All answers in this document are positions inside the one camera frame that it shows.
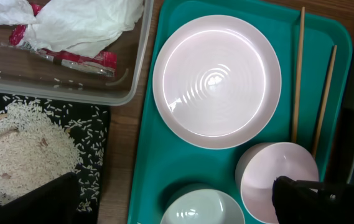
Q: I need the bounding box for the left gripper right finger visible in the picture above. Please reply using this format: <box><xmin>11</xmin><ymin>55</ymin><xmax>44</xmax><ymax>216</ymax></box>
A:
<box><xmin>272</xmin><ymin>176</ymin><xmax>354</xmax><ymax>224</ymax></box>

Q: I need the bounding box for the pink shallow bowl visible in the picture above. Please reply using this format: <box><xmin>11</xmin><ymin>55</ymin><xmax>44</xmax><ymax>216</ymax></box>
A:
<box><xmin>235</xmin><ymin>142</ymin><xmax>319</xmax><ymax>223</ymax></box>

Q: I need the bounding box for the red snack wrapper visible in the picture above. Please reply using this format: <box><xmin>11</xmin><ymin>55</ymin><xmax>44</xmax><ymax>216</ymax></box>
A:
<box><xmin>9</xmin><ymin>5</ymin><xmax>116</xmax><ymax>77</ymax></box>

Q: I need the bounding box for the large white plate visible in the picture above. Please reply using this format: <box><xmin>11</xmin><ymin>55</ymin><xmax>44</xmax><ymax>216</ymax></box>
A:
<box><xmin>152</xmin><ymin>15</ymin><xmax>282</xmax><ymax>149</ymax></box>

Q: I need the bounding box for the grey bowl with rice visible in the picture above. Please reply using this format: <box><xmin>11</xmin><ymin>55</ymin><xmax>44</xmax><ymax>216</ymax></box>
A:
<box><xmin>161</xmin><ymin>189</ymin><xmax>246</xmax><ymax>224</ymax></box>

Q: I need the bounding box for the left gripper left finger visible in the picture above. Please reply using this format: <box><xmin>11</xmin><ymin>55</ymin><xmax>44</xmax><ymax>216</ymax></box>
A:
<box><xmin>0</xmin><ymin>172</ymin><xmax>80</xmax><ymax>224</ymax></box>

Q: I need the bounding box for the pile of rice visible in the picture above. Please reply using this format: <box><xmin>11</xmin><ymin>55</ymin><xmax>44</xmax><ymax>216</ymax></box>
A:
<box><xmin>0</xmin><ymin>103</ymin><xmax>83</xmax><ymax>206</ymax></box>

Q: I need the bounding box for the white napkin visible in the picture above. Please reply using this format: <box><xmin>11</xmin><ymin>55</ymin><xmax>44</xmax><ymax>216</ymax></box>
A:
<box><xmin>0</xmin><ymin>0</ymin><xmax>37</xmax><ymax>26</ymax></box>

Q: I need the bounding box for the wooden chopstick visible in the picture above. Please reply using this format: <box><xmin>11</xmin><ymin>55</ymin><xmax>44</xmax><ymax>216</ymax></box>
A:
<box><xmin>312</xmin><ymin>45</ymin><xmax>337</xmax><ymax>158</ymax></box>
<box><xmin>291</xmin><ymin>6</ymin><xmax>305</xmax><ymax>143</ymax></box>

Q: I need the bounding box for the black plastic tray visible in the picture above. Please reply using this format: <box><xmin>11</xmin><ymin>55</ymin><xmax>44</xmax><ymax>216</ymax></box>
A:
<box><xmin>0</xmin><ymin>93</ymin><xmax>111</xmax><ymax>224</ymax></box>

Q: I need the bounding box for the clear plastic waste bin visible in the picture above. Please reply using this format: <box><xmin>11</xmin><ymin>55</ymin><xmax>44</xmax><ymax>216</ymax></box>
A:
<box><xmin>0</xmin><ymin>0</ymin><xmax>154</xmax><ymax>106</ymax></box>

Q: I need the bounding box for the teal serving tray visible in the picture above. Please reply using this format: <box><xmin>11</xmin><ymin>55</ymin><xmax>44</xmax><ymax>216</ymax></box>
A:
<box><xmin>128</xmin><ymin>1</ymin><xmax>353</xmax><ymax>223</ymax></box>

